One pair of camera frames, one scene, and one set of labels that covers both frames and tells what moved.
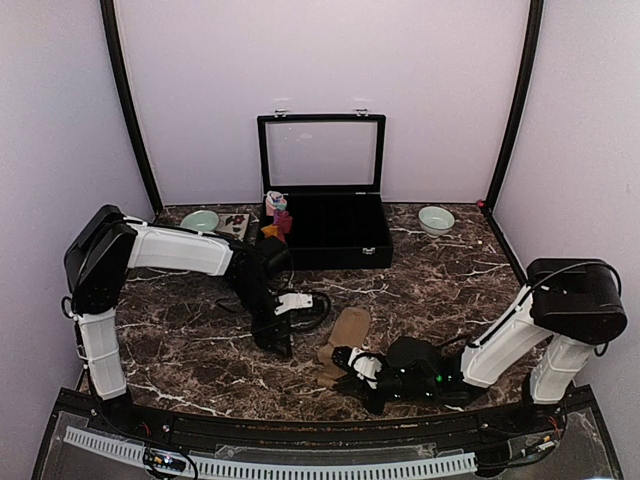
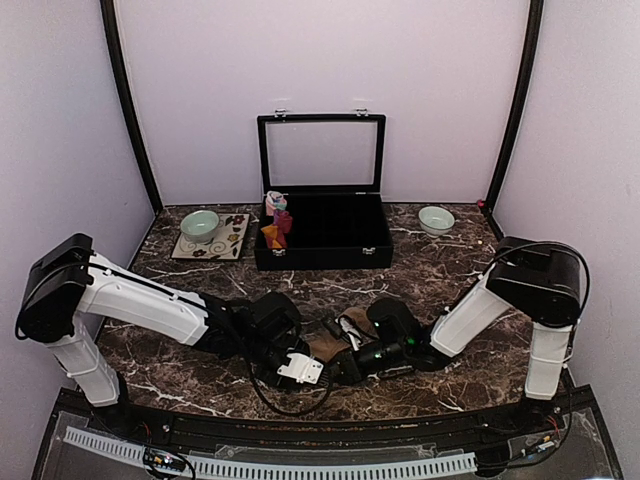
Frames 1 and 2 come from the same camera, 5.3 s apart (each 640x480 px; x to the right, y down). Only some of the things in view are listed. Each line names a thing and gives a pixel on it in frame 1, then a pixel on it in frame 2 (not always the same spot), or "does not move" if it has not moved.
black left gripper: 265,341 → 286,384
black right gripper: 359,380 → 354,374
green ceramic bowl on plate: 201,220 does not move
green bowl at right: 436,221 does not move
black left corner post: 108,14 does not move
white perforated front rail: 276,471 does not move
